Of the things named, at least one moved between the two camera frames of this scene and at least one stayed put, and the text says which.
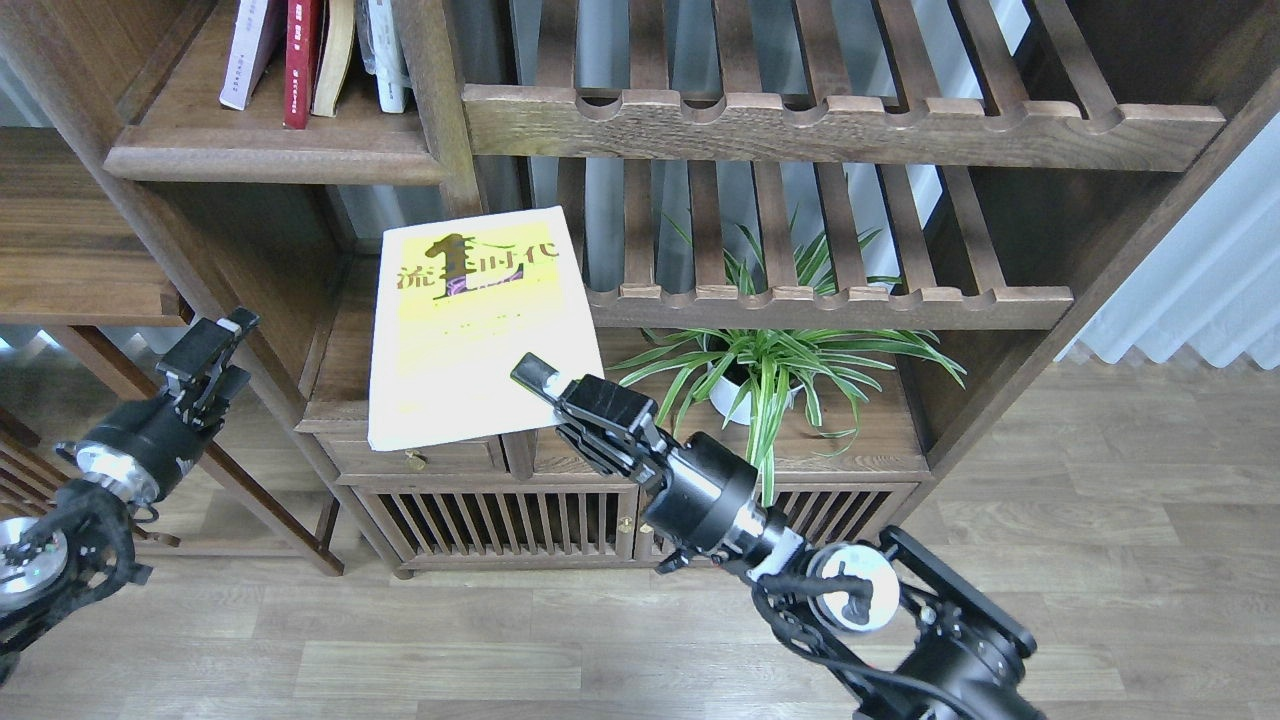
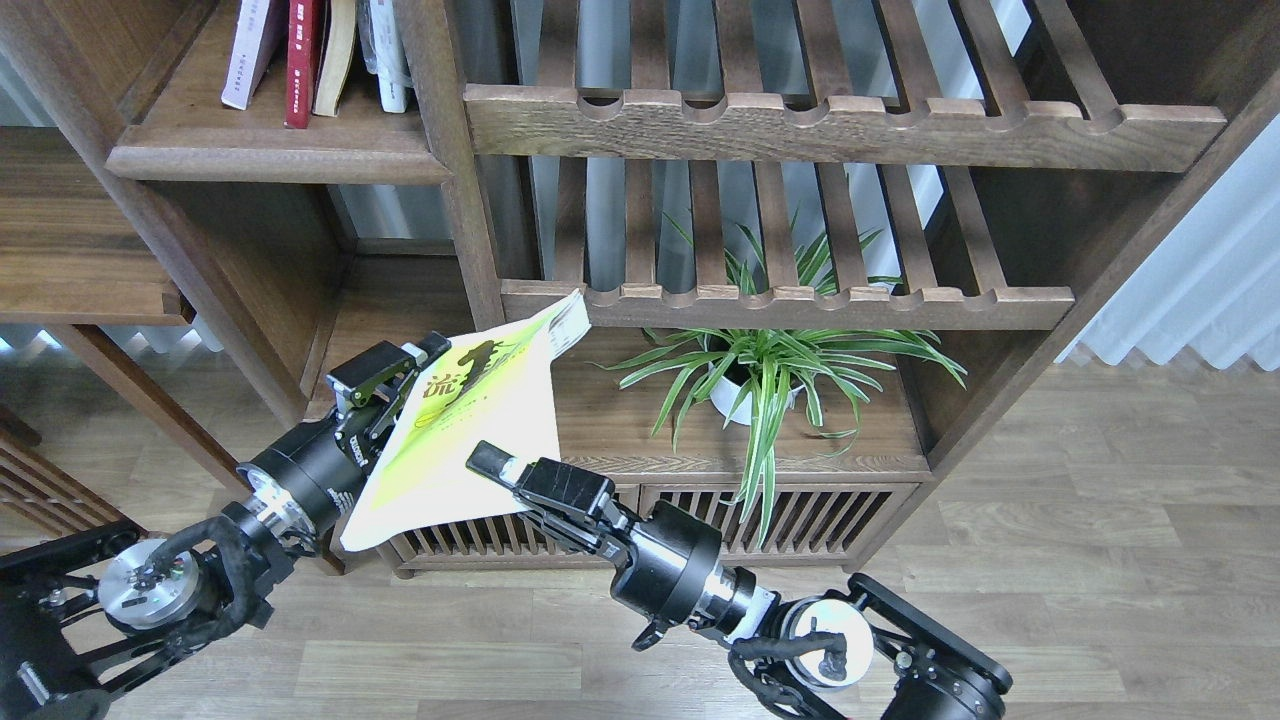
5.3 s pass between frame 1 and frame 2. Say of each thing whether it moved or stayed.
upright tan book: stayed
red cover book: stayed
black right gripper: moved
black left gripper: moved
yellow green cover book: moved
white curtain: stayed
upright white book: stayed
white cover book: stayed
